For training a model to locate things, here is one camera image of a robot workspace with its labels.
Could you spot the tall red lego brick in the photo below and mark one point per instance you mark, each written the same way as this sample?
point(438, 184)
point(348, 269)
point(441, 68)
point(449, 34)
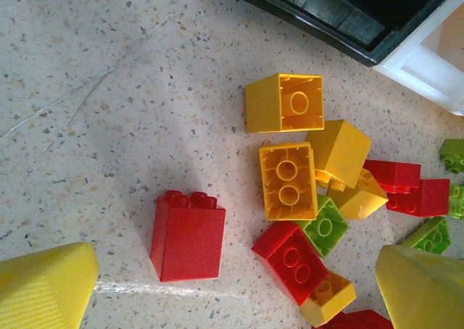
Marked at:
point(188, 242)

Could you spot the white plastic container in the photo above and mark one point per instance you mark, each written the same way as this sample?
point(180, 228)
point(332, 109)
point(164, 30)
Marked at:
point(406, 57)

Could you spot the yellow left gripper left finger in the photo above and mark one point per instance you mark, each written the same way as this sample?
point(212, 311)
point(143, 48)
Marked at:
point(40, 292)

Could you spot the green lego brick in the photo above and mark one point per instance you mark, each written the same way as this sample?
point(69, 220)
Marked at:
point(326, 227)
point(455, 153)
point(457, 200)
point(431, 238)

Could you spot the black plastic container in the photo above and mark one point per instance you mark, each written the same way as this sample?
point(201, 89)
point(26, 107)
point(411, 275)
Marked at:
point(308, 24)

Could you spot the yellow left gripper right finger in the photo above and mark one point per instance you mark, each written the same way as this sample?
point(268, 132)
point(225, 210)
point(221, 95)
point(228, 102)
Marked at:
point(424, 292)

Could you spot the long yellow lego brick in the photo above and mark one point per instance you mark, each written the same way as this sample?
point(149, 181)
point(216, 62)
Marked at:
point(288, 182)

